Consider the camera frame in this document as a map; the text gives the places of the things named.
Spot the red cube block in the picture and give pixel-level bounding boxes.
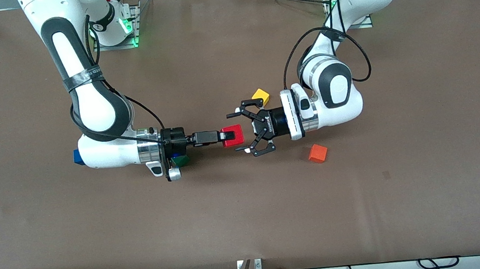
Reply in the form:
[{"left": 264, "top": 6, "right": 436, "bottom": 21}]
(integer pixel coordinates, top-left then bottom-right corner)
[{"left": 220, "top": 124, "right": 245, "bottom": 149}]

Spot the green cube block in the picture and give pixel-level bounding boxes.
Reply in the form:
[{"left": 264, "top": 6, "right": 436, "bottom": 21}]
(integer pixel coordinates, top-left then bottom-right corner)
[{"left": 171, "top": 154, "right": 191, "bottom": 168}]

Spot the yellow cube block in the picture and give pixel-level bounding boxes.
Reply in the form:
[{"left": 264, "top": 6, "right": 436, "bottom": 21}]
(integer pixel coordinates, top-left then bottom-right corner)
[{"left": 251, "top": 88, "right": 271, "bottom": 108}]

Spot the orange cube block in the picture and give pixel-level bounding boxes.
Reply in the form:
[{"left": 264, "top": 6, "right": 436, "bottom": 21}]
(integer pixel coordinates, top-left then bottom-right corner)
[{"left": 307, "top": 143, "right": 329, "bottom": 165}]

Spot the brown table cover mat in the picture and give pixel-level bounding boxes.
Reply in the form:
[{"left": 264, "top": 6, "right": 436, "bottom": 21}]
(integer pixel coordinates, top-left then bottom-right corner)
[{"left": 0, "top": 0, "right": 480, "bottom": 269}]

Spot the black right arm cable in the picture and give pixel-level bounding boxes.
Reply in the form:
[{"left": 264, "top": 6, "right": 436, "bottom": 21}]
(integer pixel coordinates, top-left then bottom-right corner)
[{"left": 59, "top": 6, "right": 168, "bottom": 153}]

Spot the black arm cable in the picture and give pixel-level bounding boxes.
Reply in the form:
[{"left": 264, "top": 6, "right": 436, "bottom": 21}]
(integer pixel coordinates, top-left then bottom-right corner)
[
  {"left": 59, "top": 6, "right": 168, "bottom": 153},
  {"left": 275, "top": 0, "right": 372, "bottom": 90}
]

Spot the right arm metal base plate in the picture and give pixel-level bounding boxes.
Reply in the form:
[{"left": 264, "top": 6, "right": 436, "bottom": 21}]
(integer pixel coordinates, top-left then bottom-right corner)
[{"left": 93, "top": 3, "right": 144, "bottom": 52}]

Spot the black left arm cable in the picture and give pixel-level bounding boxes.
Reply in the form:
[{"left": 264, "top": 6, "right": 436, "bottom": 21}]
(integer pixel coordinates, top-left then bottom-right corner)
[{"left": 275, "top": 0, "right": 372, "bottom": 90}]

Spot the black looped floor cable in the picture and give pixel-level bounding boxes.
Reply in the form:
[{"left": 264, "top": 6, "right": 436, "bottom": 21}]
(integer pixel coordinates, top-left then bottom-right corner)
[{"left": 417, "top": 255, "right": 460, "bottom": 269}]

